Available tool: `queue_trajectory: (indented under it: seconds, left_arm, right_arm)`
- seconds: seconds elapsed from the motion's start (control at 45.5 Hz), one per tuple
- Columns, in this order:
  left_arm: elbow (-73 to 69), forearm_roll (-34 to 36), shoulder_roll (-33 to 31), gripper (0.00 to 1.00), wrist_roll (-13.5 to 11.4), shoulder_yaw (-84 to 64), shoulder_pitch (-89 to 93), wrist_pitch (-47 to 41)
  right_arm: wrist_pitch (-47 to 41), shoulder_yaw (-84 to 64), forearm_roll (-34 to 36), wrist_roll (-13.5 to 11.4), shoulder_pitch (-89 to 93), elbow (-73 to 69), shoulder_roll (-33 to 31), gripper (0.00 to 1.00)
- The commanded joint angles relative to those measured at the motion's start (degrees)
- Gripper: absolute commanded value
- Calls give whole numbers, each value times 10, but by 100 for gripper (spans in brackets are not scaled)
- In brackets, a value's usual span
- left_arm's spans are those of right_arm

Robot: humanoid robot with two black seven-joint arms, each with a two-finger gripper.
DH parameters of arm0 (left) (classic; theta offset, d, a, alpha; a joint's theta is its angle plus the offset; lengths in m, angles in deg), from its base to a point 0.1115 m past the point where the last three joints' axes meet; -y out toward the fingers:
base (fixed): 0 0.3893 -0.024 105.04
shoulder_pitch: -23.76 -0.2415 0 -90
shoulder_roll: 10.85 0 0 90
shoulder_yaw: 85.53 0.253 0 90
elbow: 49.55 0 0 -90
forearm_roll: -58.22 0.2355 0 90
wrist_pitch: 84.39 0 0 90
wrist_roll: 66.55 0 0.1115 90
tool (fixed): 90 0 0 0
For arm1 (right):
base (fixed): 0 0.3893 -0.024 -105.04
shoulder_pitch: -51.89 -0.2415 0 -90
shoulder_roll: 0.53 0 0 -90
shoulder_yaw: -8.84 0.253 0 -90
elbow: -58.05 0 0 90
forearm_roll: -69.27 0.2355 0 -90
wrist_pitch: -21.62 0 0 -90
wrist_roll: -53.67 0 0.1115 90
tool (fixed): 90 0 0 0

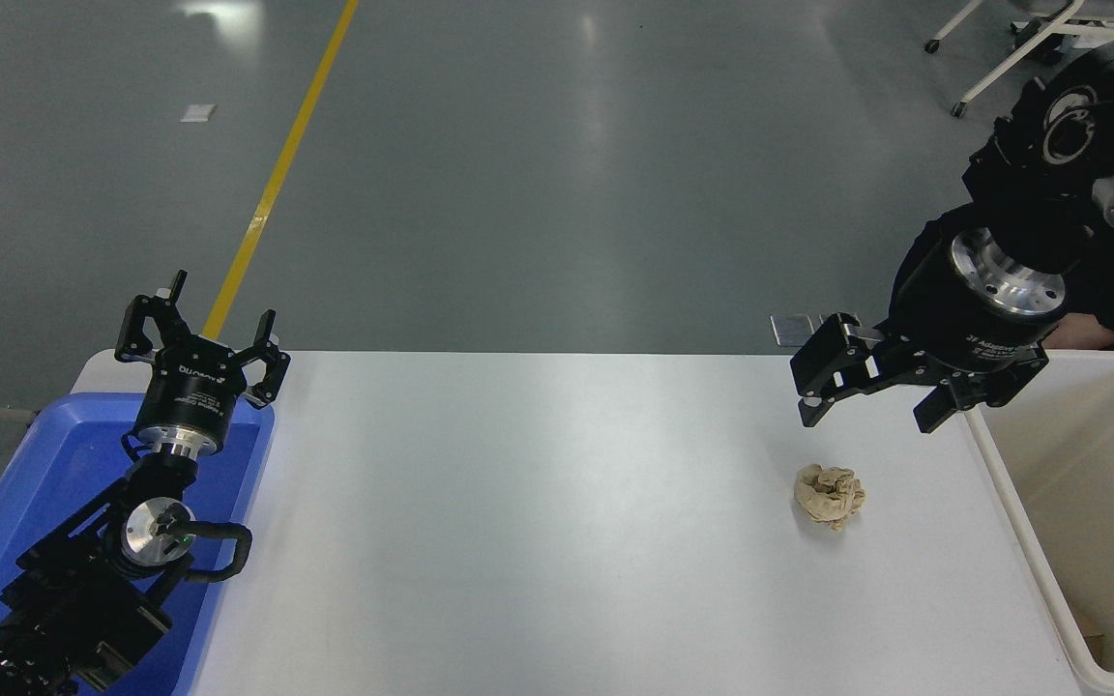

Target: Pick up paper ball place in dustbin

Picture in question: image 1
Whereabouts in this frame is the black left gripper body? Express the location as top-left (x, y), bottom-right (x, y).
top-left (134, 338), bottom-right (249, 444)

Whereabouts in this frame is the large pale plastic bin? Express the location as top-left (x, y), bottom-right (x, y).
top-left (961, 348), bottom-right (1114, 696)

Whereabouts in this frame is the grey metal floor plate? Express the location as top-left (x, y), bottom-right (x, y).
top-left (771, 313), bottom-right (819, 347)

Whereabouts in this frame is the blue plastic tray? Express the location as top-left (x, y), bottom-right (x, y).
top-left (0, 391), bottom-right (277, 696)

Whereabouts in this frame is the tan paper ball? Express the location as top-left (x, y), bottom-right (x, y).
top-left (793, 463), bottom-right (866, 532)

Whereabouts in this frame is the person's hand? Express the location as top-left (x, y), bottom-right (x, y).
top-left (1041, 321), bottom-right (1114, 352)

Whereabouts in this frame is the white wheeled chair frame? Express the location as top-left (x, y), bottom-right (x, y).
top-left (923, 0), bottom-right (1114, 120)

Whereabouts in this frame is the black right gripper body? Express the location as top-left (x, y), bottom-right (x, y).
top-left (894, 264), bottom-right (1070, 385)

